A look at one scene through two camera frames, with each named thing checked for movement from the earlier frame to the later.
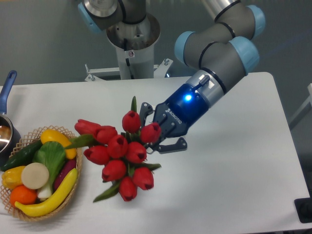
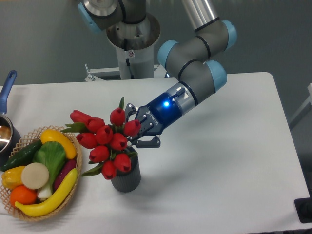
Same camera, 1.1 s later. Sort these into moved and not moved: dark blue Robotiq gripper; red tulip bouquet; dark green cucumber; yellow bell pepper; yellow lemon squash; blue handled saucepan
Moved: red tulip bouquet; dark blue Robotiq gripper
Not moved: yellow bell pepper; dark green cucumber; blue handled saucepan; yellow lemon squash
